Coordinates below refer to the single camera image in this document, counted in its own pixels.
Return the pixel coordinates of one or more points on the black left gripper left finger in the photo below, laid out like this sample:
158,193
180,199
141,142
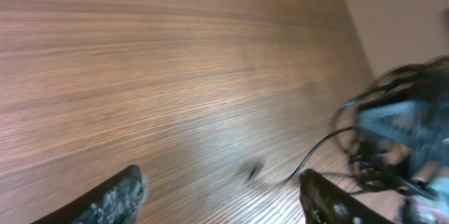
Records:
115,201

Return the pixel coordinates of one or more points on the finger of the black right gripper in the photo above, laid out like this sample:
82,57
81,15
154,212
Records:
412,122

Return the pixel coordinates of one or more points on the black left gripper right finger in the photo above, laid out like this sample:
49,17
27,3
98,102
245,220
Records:
325,203

